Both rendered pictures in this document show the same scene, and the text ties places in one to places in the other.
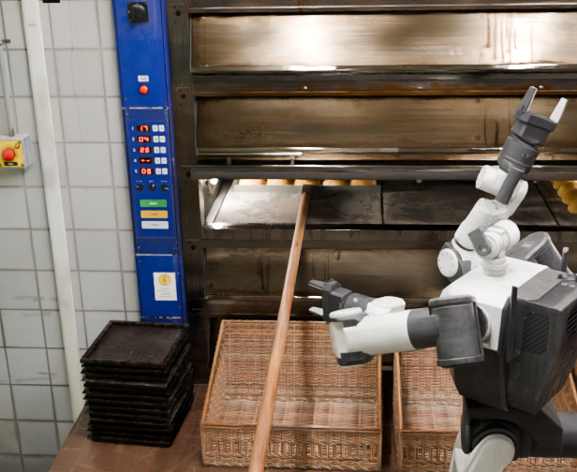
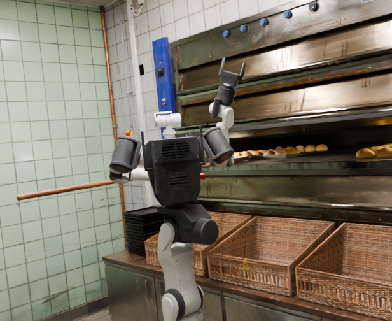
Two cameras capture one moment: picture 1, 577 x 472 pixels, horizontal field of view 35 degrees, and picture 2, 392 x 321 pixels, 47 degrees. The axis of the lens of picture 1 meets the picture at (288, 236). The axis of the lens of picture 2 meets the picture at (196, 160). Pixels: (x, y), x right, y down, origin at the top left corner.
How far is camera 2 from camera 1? 2.19 m
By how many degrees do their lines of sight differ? 44
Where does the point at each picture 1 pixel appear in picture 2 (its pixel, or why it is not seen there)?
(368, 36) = (235, 67)
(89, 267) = not seen: hidden behind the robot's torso
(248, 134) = (198, 120)
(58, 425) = not seen: hidden behind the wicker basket
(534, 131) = (226, 79)
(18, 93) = (135, 112)
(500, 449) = (165, 229)
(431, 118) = (263, 103)
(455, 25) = (268, 55)
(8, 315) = (135, 206)
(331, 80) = not seen: hidden behind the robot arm
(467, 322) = (121, 147)
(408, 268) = (263, 186)
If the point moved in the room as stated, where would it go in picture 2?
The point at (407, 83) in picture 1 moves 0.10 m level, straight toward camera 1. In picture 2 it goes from (252, 87) to (240, 87)
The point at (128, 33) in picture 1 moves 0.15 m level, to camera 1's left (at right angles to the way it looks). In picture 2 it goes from (159, 81) to (146, 84)
